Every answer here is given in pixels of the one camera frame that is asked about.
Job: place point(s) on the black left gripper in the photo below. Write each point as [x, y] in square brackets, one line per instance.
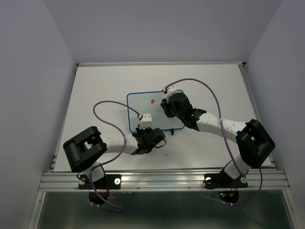
[138, 130]

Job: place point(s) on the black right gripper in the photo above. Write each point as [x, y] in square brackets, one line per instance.
[166, 103]

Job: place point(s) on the blue framed whiteboard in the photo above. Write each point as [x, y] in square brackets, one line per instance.
[150, 103]

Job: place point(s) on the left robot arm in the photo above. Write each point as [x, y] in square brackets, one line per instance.
[84, 149]

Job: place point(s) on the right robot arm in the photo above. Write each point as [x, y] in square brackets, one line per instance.
[254, 143]

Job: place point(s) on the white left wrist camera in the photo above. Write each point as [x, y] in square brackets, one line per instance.
[146, 121]

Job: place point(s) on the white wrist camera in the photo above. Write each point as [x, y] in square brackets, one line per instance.
[169, 90]
[146, 121]

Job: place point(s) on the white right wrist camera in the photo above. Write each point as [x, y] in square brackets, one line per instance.
[169, 90]

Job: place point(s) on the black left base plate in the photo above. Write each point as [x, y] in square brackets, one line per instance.
[110, 181]

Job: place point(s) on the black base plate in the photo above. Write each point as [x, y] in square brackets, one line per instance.
[110, 181]
[221, 181]

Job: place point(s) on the aluminium table edge rail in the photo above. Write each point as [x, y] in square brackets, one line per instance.
[104, 64]

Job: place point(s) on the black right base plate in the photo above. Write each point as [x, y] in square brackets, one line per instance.
[221, 181]

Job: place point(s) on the aluminium front mounting rail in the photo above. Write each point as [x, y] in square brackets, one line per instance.
[163, 180]

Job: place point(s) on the aluminium right side rail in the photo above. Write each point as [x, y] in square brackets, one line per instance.
[249, 91]

